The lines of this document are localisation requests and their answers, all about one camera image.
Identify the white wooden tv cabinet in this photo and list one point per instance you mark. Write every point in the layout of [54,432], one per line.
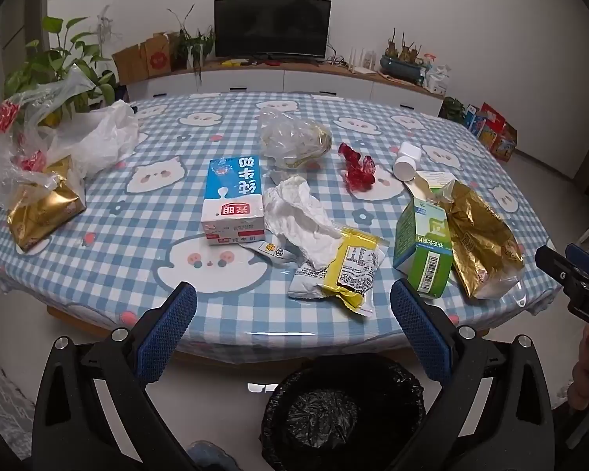
[324,83]

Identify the white tissue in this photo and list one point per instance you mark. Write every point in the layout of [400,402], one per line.
[294,216]

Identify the small pothos plant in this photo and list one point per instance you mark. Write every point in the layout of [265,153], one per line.
[452,110]

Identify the grey patterned cloth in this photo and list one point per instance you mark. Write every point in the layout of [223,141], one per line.
[5,397]

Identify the blue shoe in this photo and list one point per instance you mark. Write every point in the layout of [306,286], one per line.
[211,456]

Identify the blue checked tablecloth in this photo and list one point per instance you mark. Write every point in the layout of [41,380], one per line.
[142,235]

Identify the green white carton box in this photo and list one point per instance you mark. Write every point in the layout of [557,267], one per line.
[422,250]

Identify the blue bonsai pot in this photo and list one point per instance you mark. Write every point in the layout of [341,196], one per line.
[397,66]

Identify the clear red printed plastic bag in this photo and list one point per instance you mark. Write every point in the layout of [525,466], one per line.
[10,157]

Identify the white plastic bottle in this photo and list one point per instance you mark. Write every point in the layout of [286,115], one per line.
[405,168]

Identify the small white sachet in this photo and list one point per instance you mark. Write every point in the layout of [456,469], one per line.
[275,252]

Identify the white router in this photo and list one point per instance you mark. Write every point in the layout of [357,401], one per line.
[361,66]

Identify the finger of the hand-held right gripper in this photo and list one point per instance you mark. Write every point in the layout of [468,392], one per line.
[586,260]
[554,265]

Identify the large pothos plant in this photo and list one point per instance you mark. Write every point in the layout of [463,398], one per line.
[54,59]

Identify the red cellophane wrapper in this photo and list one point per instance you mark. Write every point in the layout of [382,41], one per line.
[361,174]

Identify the silver snack wrapper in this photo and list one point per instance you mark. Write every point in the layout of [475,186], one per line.
[304,282]

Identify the red printed box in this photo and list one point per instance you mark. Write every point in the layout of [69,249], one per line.
[491,122]
[504,144]

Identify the blue printed box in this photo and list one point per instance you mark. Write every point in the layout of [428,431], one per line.
[475,122]

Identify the white bag on cabinet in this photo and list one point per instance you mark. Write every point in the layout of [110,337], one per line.
[437,78]

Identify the plain cardboard box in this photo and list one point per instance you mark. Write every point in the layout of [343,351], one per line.
[130,64]

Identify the black television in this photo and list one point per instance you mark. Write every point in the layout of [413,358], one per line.
[272,27]

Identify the blue white milk carton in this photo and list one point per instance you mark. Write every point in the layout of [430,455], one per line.
[235,191]

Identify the cardboard box with red flower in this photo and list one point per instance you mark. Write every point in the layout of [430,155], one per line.
[158,56]

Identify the trash bin with black liner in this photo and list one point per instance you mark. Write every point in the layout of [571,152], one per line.
[284,402]

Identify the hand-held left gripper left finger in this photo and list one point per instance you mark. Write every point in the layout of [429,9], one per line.
[172,333]

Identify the gold foil bag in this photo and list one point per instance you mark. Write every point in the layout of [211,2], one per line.
[481,240]
[39,216]

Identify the white plastic bag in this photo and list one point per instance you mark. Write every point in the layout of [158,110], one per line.
[108,132]

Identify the yellow snack wrapper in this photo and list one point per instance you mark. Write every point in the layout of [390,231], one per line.
[348,265]

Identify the potted orchid plant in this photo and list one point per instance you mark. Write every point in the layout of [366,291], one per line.
[191,46]

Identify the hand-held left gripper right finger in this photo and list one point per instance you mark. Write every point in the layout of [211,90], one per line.
[422,338]

